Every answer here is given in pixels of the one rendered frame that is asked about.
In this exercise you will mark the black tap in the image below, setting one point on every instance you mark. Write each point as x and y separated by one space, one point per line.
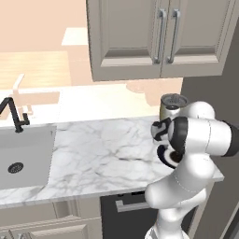
14 109

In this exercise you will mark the beige base cupboard door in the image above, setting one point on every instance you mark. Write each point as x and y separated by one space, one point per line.
62 228

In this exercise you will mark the grey sink basin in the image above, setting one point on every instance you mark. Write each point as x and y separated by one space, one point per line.
28 155

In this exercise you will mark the black dishwasher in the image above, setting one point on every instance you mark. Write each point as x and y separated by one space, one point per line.
130 224

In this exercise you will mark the dark grey tall unit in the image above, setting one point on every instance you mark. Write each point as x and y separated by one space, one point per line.
224 93

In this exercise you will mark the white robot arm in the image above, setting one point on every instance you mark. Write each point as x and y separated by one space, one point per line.
193 174

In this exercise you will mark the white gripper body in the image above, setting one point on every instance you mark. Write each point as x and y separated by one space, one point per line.
157 126

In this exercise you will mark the beige wall cupboard door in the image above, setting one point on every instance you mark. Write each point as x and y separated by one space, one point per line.
127 34
199 34

